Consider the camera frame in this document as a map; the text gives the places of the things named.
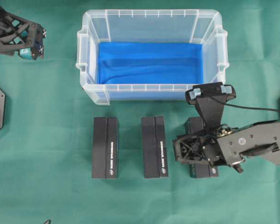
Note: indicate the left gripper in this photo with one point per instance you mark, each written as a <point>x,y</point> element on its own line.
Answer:
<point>21,36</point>

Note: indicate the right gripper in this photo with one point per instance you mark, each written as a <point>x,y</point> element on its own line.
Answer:
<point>198,145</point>

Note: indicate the black D435i box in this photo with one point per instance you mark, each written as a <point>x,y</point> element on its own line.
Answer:
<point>195,125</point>
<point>105,148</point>

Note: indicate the black D415 camera box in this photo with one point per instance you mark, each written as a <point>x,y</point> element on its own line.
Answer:
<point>154,147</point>

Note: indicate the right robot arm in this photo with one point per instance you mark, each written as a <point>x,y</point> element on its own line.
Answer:
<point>261,139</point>

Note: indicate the clear plastic storage case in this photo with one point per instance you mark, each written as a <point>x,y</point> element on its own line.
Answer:
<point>197,26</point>

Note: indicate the blue liner sheet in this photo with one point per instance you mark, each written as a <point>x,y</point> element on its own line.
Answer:
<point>150,63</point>

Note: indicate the dark object bottom edge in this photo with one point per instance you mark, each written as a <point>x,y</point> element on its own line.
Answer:
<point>47,221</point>

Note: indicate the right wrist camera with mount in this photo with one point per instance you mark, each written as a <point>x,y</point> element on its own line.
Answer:
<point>209,101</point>

